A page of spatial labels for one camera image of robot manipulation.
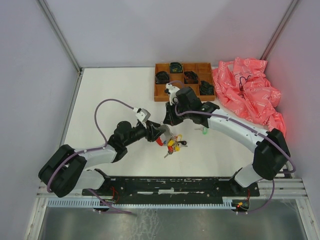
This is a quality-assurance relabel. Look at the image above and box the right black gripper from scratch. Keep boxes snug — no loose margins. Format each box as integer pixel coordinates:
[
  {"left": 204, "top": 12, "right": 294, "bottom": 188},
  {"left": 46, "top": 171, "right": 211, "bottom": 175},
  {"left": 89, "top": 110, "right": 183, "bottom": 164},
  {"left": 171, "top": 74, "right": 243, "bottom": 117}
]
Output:
[{"left": 163, "top": 99, "right": 192, "bottom": 127}]

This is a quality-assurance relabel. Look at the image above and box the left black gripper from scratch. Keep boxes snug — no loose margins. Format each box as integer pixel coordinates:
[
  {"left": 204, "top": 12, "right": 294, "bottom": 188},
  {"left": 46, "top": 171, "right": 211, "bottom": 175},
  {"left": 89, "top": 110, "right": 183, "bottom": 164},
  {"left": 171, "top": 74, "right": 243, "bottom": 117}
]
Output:
[{"left": 123, "top": 120, "right": 166, "bottom": 147}]

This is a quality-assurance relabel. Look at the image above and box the keyring bunch with red opener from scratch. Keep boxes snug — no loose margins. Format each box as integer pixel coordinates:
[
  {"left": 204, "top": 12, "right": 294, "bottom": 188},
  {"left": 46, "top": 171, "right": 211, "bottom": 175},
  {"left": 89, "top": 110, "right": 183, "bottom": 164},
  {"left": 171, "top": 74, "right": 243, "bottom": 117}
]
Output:
[{"left": 155, "top": 124, "right": 188, "bottom": 159}]

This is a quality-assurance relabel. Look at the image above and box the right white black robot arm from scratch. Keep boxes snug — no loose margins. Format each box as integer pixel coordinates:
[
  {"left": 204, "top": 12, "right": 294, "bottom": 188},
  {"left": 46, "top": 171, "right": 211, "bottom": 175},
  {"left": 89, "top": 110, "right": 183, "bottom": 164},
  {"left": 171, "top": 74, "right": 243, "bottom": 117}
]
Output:
[{"left": 163, "top": 83, "right": 291, "bottom": 196}]

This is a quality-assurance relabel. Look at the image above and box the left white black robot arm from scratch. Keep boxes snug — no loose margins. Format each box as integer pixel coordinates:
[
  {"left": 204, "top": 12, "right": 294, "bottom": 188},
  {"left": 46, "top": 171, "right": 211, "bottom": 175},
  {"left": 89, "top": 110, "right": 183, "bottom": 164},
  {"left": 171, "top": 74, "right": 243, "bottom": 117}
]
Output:
[{"left": 38, "top": 120, "right": 166, "bottom": 198}]

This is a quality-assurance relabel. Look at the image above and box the black item left compartment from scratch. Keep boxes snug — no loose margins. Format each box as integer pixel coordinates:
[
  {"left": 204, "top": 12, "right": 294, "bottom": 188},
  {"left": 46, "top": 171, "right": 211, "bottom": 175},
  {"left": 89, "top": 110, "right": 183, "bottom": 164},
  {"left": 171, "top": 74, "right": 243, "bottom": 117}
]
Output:
[{"left": 155, "top": 71, "right": 170, "bottom": 85}]

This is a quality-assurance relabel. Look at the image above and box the black item compartment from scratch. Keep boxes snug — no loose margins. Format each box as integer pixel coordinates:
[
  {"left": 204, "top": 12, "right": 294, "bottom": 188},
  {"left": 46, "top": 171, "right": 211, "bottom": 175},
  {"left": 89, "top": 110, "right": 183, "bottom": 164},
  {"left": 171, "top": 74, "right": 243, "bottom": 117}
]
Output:
[
  {"left": 169, "top": 62, "right": 184, "bottom": 74},
  {"left": 155, "top": 71, "right": 170, "bottom": 85},
  {"left": 184, "top": 71, "right": 199, "bottom": 84},
  {"left": 199, "top": 80, "right": 214, "bottom": 96}
]

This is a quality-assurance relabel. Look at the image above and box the black item middle compartment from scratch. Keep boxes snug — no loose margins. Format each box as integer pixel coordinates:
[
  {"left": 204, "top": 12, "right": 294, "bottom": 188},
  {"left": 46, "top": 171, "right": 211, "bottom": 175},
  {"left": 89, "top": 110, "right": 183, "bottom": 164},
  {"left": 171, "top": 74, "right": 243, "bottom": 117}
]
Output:
[{"left": 184, "top": 71, "right": 199, "bottom": 84}]

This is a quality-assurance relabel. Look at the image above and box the black item right compartment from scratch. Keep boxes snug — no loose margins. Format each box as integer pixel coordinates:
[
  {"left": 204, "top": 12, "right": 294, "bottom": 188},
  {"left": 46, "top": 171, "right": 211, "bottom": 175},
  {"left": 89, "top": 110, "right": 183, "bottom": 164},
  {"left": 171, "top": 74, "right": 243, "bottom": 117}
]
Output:
[{"left": 199, "top": 80, "right": 214, "bottom": 96}]

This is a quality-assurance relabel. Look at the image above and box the black item top compartment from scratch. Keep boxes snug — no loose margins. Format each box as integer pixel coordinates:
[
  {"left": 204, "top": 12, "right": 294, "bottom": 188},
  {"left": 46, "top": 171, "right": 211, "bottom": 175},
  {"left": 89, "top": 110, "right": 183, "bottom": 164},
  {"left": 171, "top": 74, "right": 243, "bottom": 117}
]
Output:
[{"left": 169, "top": 62, "right": 184, "bottom": 74}]

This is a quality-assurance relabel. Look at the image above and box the wooden compartment tray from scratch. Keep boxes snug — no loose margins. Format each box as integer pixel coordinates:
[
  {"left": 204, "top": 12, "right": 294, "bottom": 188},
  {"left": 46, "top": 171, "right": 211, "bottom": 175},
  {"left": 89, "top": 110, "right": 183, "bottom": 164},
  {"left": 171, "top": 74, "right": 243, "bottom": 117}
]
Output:
[{"left": 153, "top": 62, "right": 216, "bottom": 102}]

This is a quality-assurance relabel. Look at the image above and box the pink plastic bag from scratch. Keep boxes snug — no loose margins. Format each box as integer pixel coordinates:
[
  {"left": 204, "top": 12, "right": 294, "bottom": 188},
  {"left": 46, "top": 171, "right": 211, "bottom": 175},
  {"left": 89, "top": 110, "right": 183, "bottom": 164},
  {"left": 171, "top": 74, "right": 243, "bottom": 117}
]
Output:
[{"left": 212, "top": 57, "right": 287, "bottom": 136}]

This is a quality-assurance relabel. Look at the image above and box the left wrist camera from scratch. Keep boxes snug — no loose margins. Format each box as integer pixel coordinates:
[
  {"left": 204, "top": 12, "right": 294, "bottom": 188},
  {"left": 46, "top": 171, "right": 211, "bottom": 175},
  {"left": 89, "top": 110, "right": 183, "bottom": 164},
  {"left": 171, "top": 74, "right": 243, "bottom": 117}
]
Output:
[{"left": 133, "top": 107, "right": 151, "bottom": 123}]

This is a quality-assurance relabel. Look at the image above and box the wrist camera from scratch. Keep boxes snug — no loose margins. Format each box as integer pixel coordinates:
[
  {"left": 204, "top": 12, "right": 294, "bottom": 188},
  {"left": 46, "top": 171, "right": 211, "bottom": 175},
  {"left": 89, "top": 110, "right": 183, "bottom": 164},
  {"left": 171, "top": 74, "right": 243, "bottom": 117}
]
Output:
[
  {"left": 133, "top": 107, "right": 151, "bottom": 123},
  {"left": 164, "top": 83, "right": 180, "bottom": 106}
]

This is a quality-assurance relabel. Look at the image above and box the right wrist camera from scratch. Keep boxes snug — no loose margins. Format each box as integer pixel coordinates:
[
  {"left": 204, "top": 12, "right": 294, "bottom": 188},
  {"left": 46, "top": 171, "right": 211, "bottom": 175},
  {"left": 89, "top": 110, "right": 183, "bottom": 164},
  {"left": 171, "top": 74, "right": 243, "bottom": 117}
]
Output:
[{"left": 164, "top": 83, "right": 180, "bottom": 106}]

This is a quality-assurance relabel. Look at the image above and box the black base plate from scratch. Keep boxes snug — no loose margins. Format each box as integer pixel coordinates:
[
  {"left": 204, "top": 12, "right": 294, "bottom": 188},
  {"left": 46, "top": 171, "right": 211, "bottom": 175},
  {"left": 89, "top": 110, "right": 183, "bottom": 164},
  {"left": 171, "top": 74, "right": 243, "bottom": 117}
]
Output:
[{"left": 94, "top": 176, "right": 260, "bottom": 205}]

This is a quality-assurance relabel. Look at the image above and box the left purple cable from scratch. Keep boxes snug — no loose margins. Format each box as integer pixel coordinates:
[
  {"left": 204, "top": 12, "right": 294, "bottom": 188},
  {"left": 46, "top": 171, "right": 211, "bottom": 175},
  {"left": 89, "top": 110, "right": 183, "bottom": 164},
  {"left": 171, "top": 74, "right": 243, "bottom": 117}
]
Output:
[{"left": 46, "top": 98, "right": 137, "bottom": 215}]

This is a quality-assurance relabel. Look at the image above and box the purple cable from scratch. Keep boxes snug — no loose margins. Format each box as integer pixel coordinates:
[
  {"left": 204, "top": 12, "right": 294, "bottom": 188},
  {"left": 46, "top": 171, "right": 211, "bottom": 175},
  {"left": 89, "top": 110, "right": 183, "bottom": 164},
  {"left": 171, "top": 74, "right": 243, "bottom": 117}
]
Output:
[
  {"left": 167, "top": 79, "right": 297, "bottom": 216},
  {"left": 46, "top": 98, "right": 137, "bottom": 215}
]

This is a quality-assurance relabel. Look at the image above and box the white slotted cable duct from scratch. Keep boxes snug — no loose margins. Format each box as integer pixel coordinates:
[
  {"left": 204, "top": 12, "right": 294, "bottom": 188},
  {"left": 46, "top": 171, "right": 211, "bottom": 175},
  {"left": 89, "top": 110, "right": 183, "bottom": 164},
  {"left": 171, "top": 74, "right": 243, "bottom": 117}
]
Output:
[{"left": 46, "top": 196, "right": 251, "bottom": 208}]

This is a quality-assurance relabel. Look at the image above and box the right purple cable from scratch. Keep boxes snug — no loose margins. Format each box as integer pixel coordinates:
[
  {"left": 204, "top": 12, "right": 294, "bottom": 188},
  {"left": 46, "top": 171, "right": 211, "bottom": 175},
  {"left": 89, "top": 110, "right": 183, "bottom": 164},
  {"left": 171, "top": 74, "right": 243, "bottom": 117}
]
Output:
[{"left": 167, "top": 79, "right": 297, "bottom": 216}]

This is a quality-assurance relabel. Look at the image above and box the aluminium frame rail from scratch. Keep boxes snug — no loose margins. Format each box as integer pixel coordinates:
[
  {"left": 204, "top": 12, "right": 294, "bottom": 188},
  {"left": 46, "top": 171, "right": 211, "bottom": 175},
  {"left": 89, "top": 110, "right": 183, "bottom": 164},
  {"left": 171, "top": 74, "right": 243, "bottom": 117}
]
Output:
[{"left": 37, "top": 0, "right": 83, "bottom": 73}]

